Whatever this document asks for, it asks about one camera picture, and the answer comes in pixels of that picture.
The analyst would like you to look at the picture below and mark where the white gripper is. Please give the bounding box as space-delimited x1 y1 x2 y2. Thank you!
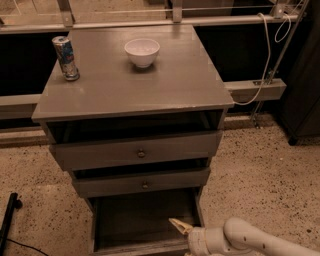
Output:
169 218 226 256

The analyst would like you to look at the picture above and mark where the grey bottom drawer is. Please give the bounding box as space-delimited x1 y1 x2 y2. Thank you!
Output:
90 188 203 256

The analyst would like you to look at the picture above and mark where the grey drawer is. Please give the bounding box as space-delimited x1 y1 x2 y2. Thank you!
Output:
50 131 222 171
90 188 203 256
72 167 210 198

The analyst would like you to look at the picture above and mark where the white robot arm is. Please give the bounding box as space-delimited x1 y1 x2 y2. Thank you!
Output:
169 217 320 256

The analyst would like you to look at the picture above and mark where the grey middle drawer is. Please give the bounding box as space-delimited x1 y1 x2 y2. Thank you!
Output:
72 167 210 198

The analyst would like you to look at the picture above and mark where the grey top drawer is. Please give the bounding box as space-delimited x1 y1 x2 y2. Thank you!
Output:
50 131 222 171

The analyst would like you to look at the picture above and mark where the grey wooden drawer cabinet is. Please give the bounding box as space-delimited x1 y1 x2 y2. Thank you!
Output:
31 23 235 256

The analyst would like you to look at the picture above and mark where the slanted metal pole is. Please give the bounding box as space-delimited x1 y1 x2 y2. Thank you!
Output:
249 0 310 129

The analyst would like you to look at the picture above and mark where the dark cabinet at right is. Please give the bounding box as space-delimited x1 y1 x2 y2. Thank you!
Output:
279 0 320 145

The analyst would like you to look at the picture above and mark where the white ceramic bowl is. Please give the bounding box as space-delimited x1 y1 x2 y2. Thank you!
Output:
124 38 160 68

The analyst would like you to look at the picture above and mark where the blue silver drink can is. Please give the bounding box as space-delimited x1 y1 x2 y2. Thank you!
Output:
52 36 80 81

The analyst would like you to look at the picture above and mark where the black stand with cable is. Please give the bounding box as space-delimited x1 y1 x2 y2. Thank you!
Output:
0 192 49 256

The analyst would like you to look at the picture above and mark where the white hanging cable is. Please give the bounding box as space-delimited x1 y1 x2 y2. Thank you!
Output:
231 12 292 107

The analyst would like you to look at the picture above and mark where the metal railing frame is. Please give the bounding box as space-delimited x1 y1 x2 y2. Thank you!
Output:
1 0 310 122

